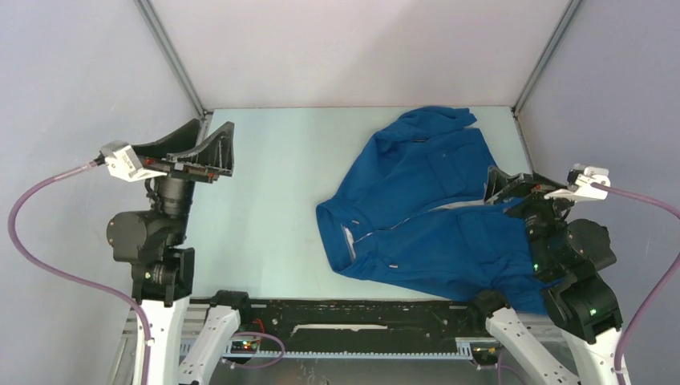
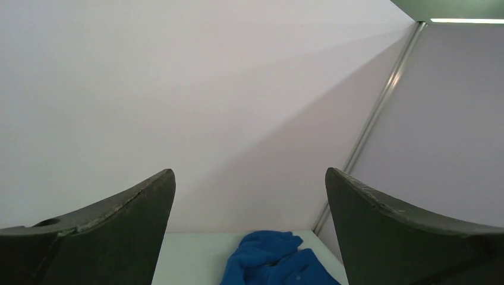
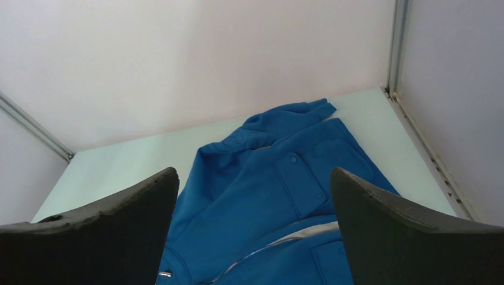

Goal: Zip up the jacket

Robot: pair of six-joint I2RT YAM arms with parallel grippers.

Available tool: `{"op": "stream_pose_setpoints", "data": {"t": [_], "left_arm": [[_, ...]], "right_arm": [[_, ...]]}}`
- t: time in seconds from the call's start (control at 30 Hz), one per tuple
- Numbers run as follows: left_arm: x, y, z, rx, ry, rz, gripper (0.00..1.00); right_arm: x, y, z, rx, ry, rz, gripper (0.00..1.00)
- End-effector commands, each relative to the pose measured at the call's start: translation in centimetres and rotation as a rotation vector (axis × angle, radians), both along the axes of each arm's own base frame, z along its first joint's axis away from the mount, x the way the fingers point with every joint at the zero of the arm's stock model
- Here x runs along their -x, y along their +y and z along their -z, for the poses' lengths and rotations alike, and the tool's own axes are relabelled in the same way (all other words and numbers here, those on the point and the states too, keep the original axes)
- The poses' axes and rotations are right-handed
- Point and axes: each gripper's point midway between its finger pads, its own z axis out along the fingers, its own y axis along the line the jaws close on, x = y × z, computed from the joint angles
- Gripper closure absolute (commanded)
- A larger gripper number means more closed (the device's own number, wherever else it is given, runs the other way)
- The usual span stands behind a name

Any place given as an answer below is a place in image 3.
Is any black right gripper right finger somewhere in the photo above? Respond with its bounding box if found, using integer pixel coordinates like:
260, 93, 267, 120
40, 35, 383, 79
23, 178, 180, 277
330, 167, 503, 284

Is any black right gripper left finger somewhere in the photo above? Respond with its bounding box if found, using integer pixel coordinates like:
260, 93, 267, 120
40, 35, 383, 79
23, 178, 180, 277
1, 167, 179, 284

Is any blue zip-up jacket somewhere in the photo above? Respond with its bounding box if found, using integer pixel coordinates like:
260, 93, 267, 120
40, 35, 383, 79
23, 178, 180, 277
156, 99, 394, 284

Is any aluminium corner frame post left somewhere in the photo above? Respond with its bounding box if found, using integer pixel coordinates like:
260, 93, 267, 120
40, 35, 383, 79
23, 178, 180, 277
1, 91, 75, 163

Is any aluminium corner frame post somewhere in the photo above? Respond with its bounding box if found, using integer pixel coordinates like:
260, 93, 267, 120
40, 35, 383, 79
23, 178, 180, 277
1, 91, 75, 163
386, 0, 413, 98

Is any aluminium corner frame post right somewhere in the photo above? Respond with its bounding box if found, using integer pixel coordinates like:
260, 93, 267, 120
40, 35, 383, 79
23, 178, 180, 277
386, 0, 413, 98

